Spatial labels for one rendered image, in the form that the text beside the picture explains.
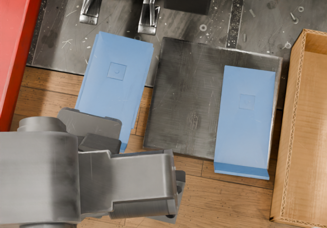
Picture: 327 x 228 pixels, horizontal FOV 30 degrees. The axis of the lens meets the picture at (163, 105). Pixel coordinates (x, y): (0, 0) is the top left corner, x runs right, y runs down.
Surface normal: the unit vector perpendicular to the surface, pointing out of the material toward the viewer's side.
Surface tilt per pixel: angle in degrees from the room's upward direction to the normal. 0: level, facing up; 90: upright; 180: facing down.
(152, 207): 54
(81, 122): 26
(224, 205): 0
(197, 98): 0
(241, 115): 0
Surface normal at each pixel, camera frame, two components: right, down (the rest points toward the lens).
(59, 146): 0.62, -0.25
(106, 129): -0.04, 0.18
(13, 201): 0.28, -0.27
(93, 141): 0.24, -0.95
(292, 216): 0.02, -0.25
